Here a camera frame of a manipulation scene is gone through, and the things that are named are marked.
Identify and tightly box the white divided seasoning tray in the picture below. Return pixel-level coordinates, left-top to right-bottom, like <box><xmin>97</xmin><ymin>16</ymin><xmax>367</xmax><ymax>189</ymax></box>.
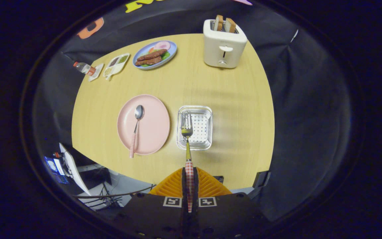
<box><xmin>103</xmin><ymin>53</ymin><xmax>130</xmax><ymax>80</ymax></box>

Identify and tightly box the fork with checkered handle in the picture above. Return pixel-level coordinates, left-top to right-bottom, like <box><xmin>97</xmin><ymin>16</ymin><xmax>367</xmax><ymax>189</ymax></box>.
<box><xmin>181</xmin><ymin>111</ymin><xmax>195</xmax><ymax>213</ymax></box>

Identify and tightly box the white board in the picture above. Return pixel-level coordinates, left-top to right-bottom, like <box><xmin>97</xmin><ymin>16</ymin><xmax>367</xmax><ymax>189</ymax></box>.
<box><xmin>59</xmin><ymin>143</ymin><xmax>92</xmax><ymax>196</ymax></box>

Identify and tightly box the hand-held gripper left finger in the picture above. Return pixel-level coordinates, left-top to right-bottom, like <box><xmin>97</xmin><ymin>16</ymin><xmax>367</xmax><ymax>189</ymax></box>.
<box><xmin>115</xmin><ymin>168</ymin><xmax>191</xmax><ymax>239</ymax></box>

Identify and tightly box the pink plate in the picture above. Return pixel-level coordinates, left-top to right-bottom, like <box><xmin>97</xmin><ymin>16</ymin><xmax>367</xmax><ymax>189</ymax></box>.
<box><xmin>117</xmin><ymin>94</ymin><xmax>171</xmax><ymax>156</ymax></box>

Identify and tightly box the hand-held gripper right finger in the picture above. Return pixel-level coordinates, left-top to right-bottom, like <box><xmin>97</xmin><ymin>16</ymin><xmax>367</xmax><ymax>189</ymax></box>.
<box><xmin>192</xmin><ymin>168</ymin><xmax>268</xmax><ymax>239</ymax></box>

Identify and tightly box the dark cable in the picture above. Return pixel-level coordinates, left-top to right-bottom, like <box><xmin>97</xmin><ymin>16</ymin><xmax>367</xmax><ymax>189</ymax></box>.
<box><xmin>74</xmin><ymin>184</ymin><xmax>157</xmax><ymax>199</ymax></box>

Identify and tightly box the clear bottle with red cap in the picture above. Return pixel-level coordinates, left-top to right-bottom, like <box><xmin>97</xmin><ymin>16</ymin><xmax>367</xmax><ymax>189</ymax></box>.
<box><xmin>73</xmin><ymin>61</ymin><xmax>96</xmax><ymax>77</ymax></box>

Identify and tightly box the perforated metal basket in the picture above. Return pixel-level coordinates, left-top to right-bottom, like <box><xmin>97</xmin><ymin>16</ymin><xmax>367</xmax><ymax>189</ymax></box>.
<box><xmin>177</xmin><ymin>106</ymin><xmax>213</xmax><ymax>151</ymax></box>

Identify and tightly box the brown grilled sausage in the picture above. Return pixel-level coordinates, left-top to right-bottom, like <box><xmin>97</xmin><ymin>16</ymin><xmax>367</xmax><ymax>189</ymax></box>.
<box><xmin>137</xmin><ymin>49</ymin><xmax>167</xmax><ymax>61</ymax></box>
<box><xmin>135</xmin><ymin>56</ymin><xmax>162</xmax><ymax>66</ymax></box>

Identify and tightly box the blue box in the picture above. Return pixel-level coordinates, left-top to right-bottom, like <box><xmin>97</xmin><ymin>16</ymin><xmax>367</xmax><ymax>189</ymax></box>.
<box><xmin>44</xmin><ymin>156</ymin><xmax>69</xmax><ymax>184</ymax></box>

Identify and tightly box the white toaster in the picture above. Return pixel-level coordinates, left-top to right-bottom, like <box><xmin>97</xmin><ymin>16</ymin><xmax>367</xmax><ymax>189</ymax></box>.
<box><xmin>203</xmin><ymin>19</ymin><xmax>248</xmax><ymax>69</ymax></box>

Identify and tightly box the white square coaster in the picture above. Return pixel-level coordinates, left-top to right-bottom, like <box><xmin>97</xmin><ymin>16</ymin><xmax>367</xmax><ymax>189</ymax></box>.
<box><xmin>88</xmin><ymin>63</ymin><xmax>104</xmax><ymax>82</ymax></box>

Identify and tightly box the spoon with checkered handle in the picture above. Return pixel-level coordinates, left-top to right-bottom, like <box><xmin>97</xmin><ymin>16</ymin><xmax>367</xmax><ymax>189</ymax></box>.
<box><xmin>129</xmin><ymin>105</ymin><xmax>145</xmax><ymax>158</ymax></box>

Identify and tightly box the green lettuce leaf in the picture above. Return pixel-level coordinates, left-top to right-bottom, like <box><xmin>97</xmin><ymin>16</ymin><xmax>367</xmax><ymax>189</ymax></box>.
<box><xmin>141</xmin><ymin>47</ymin><xmax>172</xmax><ymax>68</ymax></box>

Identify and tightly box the blue plate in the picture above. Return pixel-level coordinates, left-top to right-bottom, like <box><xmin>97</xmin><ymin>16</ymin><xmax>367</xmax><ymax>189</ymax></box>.
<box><xmin>133</xmin><ymin>40</ymin><xmax>177</xmax><ymax>70</ymax></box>

